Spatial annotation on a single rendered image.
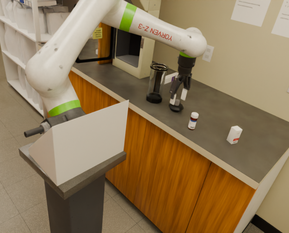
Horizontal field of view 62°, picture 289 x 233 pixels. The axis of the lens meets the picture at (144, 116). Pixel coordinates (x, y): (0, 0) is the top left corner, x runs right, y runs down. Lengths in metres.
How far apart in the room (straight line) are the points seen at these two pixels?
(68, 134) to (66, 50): 0.28
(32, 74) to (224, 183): 0.97
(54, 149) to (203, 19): 1.45
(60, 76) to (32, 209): 1.43
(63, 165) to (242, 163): 0.78
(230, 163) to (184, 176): 0.33
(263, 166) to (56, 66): 0.98
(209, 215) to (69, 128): 0.94
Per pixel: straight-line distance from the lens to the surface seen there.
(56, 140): 0.82
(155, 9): 1.73
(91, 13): 0.92
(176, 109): 1.42
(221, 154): 1.21
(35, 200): 2.16
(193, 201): 1.47
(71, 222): 1.22
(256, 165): 1.25
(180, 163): 1.40
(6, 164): 2.52
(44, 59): 0.84
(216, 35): 1.88
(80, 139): 0.88
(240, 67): 1.82
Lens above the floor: 1.64
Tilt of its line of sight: 32 degrees down
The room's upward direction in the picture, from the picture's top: 9 degrees clockwise
